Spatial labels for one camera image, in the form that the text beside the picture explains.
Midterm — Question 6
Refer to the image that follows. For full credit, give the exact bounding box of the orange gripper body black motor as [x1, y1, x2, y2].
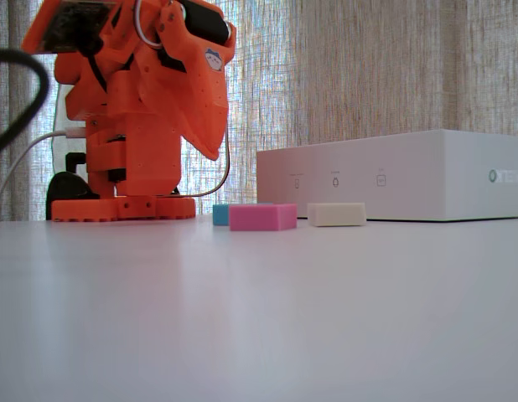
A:
[153, 0, 237, 76]

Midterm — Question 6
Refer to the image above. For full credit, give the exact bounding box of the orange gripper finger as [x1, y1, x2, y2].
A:
[166, 66, 230, 161]

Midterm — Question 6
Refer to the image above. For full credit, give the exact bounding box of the blue foam cuboid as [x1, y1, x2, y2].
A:
[211, 203, 275, 227]

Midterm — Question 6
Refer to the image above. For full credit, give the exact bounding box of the pink foam cuboid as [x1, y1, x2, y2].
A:
[228, 203, 298, 232]

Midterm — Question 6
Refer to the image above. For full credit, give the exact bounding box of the white foam cuboid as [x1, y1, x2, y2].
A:
[307, 202, 368, 228]

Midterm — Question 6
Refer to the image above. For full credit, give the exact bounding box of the beige woven curtain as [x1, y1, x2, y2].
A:
[0, 0, 518, 223]

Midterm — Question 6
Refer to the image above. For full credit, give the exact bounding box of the white cardboard box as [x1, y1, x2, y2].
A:
[256, 128, 518, 222]

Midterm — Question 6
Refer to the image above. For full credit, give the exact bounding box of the red white black servo cable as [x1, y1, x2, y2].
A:
[170, 121, 231, 198]
[132, 0, 164, 48]

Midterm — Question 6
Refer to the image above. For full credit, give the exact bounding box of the thin black camera cable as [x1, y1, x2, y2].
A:
[78, 39, 109, 91]

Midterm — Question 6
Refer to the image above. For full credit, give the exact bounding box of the orange-mounted wrist camera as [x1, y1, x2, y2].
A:
[22, 0, 117, 55]

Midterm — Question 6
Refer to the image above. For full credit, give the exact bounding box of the white usb cable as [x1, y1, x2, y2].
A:
[0, 129, 88, 221]

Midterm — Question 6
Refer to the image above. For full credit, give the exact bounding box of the thick black cable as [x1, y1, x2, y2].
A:
[0, 48, 50, 160]

